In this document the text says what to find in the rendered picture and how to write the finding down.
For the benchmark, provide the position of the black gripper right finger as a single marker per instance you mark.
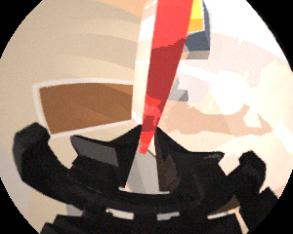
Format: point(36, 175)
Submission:
point(173, 160)

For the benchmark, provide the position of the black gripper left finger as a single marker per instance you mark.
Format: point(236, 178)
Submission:
point(118, 153)

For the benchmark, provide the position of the red rectangular lid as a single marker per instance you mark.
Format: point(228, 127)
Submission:
point(169, 38)

